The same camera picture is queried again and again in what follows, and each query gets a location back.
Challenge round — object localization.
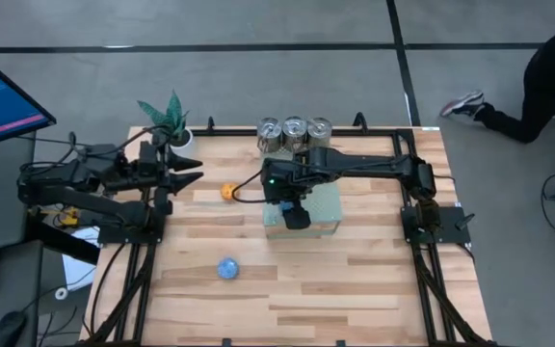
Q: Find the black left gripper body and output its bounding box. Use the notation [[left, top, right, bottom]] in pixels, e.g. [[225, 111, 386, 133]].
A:
[[129, 140, 173, 192]]

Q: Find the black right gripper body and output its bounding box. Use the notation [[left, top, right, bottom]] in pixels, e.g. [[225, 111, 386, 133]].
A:
[[260, 155, 315, 203]]

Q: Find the orange patterned tin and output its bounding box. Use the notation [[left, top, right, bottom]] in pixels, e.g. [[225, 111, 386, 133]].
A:
[[219, 182, 240, 202]]

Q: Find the silver labelled candle jar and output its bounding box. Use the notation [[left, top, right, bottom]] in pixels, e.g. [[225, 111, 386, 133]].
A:
[[305, 116, 333, 150], [281, 115, 309, 153], [256, 117, 286, 154]]

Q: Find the light blue floral tin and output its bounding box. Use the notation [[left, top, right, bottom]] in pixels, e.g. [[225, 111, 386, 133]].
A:
[[216, 257, 240, 281]]

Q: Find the snake plant in white pot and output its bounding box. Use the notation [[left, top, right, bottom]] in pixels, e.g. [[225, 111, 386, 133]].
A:
[[136, 89, 197, 158]]

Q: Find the yellow connector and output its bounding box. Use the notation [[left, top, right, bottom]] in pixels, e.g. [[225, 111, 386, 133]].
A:
[[55, 206, 80, 228]]

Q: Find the white paper sheet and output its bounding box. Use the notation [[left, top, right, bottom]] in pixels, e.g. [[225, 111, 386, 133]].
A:
[[61, 226, 103, 293]]

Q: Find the black computer mouse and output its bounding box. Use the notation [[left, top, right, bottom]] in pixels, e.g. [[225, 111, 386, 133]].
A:
[[0, 310, 29, 347]]

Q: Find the person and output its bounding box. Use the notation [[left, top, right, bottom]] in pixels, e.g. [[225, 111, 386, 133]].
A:
[[439, 27, 555, 145]]

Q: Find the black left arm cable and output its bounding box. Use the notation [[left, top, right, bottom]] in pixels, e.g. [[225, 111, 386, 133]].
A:
[[63, 123, 172, 160]]

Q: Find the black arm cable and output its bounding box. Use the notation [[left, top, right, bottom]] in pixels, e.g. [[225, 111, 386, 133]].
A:
[[63, 123, 172, 160], [230, 166, 317, 204]]

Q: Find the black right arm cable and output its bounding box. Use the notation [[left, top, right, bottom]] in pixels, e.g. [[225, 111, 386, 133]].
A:
[[230, 166, 317, 204]]

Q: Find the black aluminium table frame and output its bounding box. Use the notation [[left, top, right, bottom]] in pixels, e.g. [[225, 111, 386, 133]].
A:
[[80, 125, 500, 347]]

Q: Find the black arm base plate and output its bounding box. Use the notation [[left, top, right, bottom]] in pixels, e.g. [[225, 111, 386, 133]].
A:
[[400, 205, 472, 245], [96, 205, 168, 246]]

